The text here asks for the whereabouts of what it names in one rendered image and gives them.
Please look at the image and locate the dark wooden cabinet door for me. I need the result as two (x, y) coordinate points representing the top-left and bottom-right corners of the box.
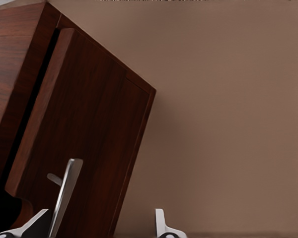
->
(4, 28), (150, 238)

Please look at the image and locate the dark wooden cabinet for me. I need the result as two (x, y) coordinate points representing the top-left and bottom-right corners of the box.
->
(0, 1), (156, 238)

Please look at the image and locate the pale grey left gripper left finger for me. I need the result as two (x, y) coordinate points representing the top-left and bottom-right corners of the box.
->
(0, 208), (50, 238)

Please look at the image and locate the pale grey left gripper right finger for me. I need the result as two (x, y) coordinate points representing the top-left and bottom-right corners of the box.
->
(155, 208), (188, 238)

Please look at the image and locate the silver door handle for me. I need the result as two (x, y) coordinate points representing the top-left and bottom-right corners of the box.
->
(47, 158), (84, 238)

